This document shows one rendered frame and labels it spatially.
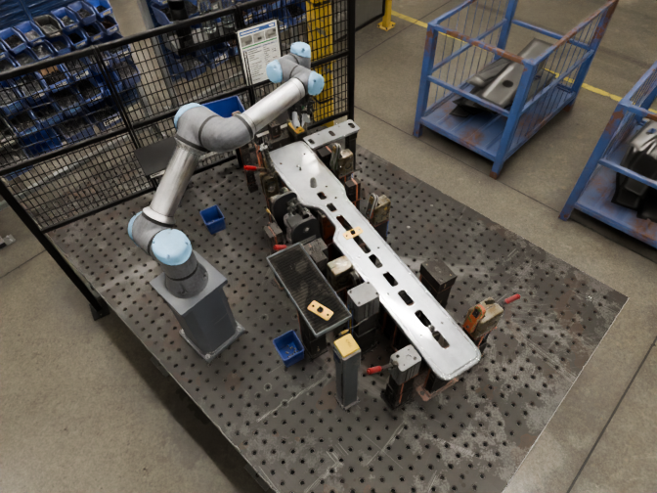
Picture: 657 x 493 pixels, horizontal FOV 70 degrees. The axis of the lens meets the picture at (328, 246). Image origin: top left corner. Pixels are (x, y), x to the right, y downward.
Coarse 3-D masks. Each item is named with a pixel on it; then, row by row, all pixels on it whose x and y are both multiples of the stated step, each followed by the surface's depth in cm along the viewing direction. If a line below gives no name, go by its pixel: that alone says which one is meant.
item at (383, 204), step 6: (384, 198) 202; (378, 204) 201; (384, 204) 200; (378, 210) 201; (384, 210) 203; (378, 216) 204; (384, 216) 207; (372, 222) 206; (378, 222) 207; (384, 222) 211; (378, 228) 211; (384, 228) 214; (384, 234) 218; (384, 240) 221
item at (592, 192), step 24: (648, 72) 272; (648, 96) 347; (624, 120) 305; (648, 120) 307; (600, 144) 276; (624, 144) 351; (648, 144) 293; (600, 168) 334; (624, 168) 277; (648, 168) 314; (576, 192) 307; (600, 192) 321; (624, 192) 313; (648, 192) 305; (600, 216) 305; (624, 216) 307; (648, 216) 304; (648, 240) 292
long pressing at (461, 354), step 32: (288, 160) 226; (320, 160) 226; (320, 192) 212; (352, 224) 199; (352, 256) 189; (384, 256) 188; (384, 288) 179; (416, 288) 178; (416, 320) 170; (448, 320) 169; (448, 352) 161; (480, 352) 162
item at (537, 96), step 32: (512, 0) 381; (608, 0) 333; (448, 32) 311; (544, 32) 381; (576, 32) 306; (512, 64) 358; (544, 64) 359; (576, 64) 348; (448, 96) 392; (480, 96) 335; (512, 96) 336; (544, 96) 390; (576, 96) 393; (416, 128) 383; (448, 128) 369; (480, 128) 367; (512, 128) 318
